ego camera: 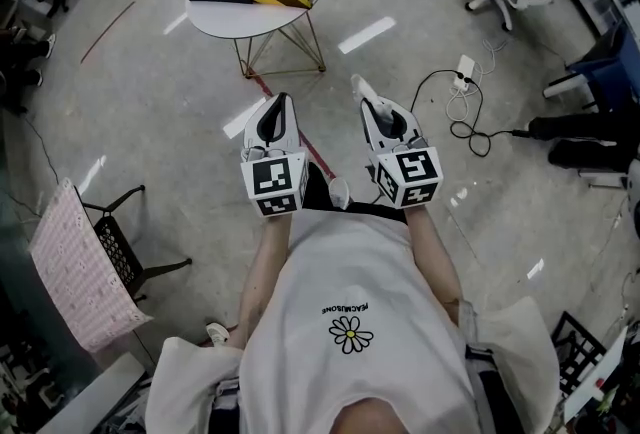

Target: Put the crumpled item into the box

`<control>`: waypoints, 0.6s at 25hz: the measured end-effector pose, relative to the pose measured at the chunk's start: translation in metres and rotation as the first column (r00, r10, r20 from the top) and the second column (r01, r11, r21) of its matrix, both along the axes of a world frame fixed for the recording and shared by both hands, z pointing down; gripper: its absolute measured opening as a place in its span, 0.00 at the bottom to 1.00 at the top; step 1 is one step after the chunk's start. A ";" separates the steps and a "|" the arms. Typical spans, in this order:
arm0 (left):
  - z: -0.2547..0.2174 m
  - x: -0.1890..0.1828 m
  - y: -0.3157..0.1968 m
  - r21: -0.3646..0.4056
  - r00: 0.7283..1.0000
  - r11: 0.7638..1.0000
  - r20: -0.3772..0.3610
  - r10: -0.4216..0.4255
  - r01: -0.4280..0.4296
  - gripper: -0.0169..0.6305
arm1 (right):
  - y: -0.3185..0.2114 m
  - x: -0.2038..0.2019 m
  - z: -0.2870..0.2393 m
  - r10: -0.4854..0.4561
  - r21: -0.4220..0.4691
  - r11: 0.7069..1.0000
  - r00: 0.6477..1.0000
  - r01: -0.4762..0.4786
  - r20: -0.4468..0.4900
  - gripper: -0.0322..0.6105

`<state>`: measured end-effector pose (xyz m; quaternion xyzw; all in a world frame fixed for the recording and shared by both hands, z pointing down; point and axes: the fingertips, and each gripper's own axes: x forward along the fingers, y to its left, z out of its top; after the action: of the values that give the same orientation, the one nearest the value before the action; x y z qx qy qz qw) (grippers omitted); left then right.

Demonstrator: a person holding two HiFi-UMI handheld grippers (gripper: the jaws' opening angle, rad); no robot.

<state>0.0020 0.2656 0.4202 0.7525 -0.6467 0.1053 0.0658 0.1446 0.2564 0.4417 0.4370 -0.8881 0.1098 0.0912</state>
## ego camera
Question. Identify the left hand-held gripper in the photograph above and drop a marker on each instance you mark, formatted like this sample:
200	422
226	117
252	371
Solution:
272	179

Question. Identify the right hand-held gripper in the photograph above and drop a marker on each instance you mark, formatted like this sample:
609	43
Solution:
412	172

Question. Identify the white item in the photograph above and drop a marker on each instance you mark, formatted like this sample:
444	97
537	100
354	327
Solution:
366	91

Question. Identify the person's left forearm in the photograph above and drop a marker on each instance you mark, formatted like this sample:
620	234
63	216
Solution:
265	272

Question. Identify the person's right forearm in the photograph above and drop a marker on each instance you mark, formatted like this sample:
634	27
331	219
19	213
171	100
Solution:
435	262

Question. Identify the person's white shoe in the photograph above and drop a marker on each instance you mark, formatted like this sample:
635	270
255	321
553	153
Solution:
217	333
340	191

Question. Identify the person's black trousers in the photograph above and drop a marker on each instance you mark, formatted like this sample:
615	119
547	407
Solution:
320	192

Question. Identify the white power strip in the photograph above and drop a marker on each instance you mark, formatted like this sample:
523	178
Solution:
465	69

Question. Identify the round white table gold legs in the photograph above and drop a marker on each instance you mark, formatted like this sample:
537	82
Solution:
220	19

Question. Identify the person's white flower-print shirt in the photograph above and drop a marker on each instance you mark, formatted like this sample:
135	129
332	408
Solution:
360	322

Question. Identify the black metal chair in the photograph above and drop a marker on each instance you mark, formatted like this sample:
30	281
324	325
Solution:
117	247

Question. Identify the blue chair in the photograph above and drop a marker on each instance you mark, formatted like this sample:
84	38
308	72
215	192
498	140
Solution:
607	72

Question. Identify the pink patterned cloth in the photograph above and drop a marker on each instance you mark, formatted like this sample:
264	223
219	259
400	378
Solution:
80	267

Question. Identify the person's cream open jacket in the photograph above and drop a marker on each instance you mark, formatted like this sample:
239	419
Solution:
515	362

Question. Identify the black metal rack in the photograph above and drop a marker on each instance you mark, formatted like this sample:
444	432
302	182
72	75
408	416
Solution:
575	352

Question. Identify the white board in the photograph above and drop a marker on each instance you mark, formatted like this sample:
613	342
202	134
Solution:
600	377

